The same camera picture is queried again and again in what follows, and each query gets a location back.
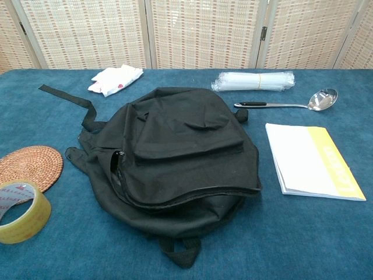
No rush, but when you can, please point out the blue felt table cover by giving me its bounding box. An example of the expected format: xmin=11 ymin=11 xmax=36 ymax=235
xmin=0 ymin=68 xmax=373 ymax=280

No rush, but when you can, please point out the round woven rattan coaster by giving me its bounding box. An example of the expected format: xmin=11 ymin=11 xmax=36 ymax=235
xmin=0 ymin=145 xmax=64 ymax=195

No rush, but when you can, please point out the white plastic pack red print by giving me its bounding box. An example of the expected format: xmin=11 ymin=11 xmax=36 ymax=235
xmin=87 ymin=64 xmax=144 ymax=97

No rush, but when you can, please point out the woven folding screen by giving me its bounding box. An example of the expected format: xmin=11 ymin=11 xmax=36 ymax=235
xmin=0 ymin=0 xmax=373 ymax=75

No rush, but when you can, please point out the steel ladle with black handle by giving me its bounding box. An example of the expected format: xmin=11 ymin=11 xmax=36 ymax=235
xmin=233 ymin=87 xmax=339 ymax=112

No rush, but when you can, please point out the bundle of clear wrapped straws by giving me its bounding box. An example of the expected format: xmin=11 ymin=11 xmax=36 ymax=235
xmin=211 ymin=71 xmax=295 ymax=93

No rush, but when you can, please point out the white and yellow book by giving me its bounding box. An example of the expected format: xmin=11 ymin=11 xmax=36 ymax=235
xmin=265 ymin=122 xmax=367 ymax=202

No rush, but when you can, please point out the black fabric backpack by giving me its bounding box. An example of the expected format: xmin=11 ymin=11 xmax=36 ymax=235
xmin=38 ymin=84 xmax=262 ymax=269

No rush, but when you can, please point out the yellowish packing tape roll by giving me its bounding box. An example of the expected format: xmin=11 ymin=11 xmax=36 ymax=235
xmin=0 ymin=180 xmax=52 ymax=245

